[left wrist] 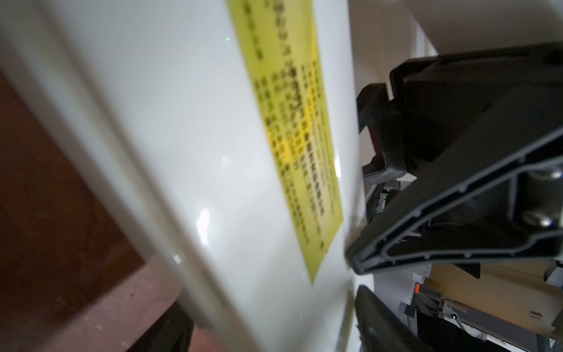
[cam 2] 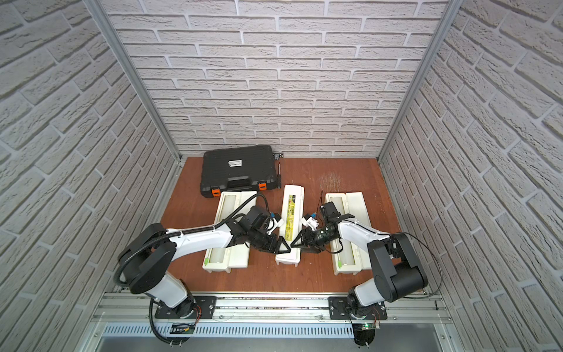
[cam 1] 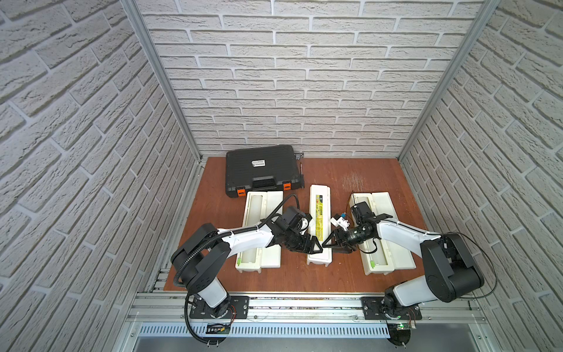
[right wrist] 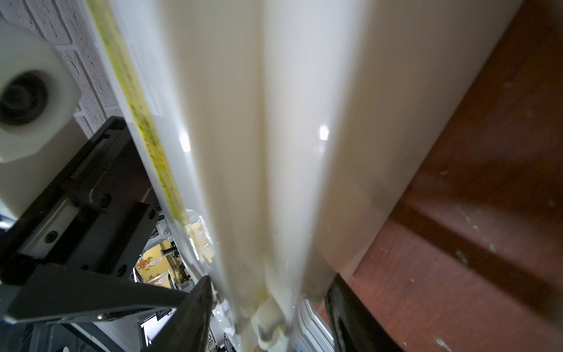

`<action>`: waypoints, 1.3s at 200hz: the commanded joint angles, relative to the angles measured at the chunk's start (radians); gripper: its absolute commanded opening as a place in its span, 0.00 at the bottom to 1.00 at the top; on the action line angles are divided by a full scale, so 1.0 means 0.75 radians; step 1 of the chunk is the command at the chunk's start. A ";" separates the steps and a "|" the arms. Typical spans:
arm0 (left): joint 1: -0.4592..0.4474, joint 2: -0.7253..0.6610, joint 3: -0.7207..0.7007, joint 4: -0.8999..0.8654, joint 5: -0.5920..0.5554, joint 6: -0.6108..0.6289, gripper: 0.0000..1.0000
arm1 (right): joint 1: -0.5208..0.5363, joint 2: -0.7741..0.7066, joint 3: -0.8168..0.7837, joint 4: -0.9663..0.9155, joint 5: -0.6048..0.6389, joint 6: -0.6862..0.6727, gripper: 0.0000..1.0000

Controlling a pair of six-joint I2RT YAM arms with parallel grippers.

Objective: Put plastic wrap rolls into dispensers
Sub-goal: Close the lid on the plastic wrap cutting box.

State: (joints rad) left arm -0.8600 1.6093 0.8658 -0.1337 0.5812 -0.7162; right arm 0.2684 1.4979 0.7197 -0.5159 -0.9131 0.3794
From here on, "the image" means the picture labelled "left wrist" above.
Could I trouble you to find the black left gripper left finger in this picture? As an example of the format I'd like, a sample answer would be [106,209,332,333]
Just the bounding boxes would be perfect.
[128,302,194,352]

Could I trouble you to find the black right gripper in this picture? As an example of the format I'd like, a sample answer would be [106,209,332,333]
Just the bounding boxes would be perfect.
[346,42,562,274]

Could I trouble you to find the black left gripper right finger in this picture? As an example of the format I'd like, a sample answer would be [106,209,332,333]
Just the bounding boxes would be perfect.
[355,285,431,352]

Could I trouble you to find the cream dispenser lid with label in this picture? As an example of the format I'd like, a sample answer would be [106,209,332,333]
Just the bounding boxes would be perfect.
[1,1,365,351]

